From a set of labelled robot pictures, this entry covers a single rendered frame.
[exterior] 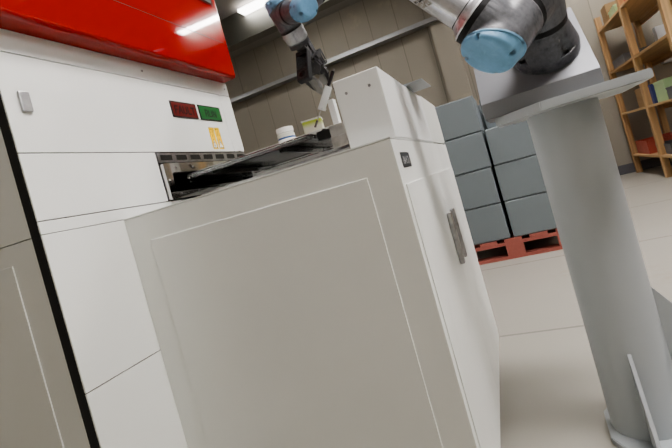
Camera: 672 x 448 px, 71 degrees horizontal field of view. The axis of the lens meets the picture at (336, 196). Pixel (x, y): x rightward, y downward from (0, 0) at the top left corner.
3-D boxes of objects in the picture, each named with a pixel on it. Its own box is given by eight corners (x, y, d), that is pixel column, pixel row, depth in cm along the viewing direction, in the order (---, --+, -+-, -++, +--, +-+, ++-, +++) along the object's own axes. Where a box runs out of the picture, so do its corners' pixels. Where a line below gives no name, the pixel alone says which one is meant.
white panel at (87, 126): (31, 238, 86) (-28, 28, 86) (250, 196, 163) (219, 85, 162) (43, 234, 85) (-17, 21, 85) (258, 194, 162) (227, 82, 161)
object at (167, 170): (167, 200, 119) (157, 165, 119) (252, 187, 161) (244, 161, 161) (173, 199, 119) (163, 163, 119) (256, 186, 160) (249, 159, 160)
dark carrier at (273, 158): (192, 176, 124) (192, 174, 124) (255, 171, 156) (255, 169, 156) (308, 138, 112) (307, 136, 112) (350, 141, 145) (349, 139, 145)
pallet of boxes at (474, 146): (476, 237, 443) (443, 120, 443) (564, 218, 414) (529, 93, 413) (461, 268, 332) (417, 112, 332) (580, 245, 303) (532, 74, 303)
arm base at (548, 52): (578, 25, 113) (573, -12, 106) (582, 65, 105) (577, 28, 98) (513, 41, 121) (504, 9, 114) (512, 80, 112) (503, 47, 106)
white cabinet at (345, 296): (223, 576, 104) (122, 221, 103) (350, 377, 194) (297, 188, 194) (524, 583, 82) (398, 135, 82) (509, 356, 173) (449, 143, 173)
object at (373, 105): (350, 151, 91) (331, 82, 91) (403, 150, 143) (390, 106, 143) (396, 136, 88) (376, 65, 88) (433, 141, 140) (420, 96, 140)
